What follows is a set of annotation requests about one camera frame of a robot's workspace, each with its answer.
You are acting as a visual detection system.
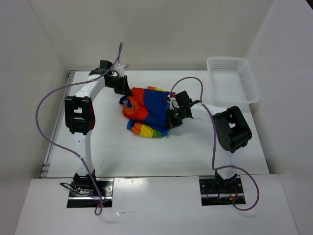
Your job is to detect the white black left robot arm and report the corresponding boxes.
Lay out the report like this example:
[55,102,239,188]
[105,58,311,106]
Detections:
[65,60,132,196]

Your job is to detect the rainbow striped shorts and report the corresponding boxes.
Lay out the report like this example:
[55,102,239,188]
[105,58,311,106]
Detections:
[119,86,175,138]

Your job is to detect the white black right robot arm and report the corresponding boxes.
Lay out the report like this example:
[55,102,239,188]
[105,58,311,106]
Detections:
[166,91,252,192]

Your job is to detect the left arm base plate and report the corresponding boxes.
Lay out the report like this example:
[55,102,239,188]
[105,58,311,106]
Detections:
[60,178,114,209]

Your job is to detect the white plastic basket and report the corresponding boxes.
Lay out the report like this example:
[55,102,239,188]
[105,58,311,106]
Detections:
[206,57,260,104]

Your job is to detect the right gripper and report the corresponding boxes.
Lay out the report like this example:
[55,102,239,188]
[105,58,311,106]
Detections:
[165,107,186,130]

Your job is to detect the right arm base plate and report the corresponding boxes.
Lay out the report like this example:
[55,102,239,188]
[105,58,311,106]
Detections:
[199,176,246,206]

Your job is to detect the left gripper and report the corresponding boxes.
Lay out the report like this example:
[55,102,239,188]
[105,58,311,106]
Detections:
[106,75,132,96]

